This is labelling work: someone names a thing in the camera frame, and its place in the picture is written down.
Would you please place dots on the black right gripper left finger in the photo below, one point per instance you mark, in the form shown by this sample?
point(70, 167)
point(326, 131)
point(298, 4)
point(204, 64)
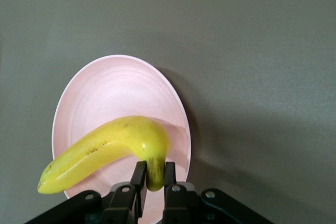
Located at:
point(139, 176)

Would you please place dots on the brown table cover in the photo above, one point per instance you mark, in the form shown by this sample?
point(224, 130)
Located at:
point(236, 51)

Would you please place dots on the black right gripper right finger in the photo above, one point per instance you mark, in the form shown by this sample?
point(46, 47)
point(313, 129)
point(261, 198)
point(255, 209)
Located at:
point(170, 174)

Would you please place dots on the yellow banana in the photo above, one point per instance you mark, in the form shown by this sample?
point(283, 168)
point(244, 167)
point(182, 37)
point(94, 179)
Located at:
point(118, 134)

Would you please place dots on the pink round plate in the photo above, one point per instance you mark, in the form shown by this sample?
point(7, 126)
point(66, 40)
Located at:
point(118, 95)

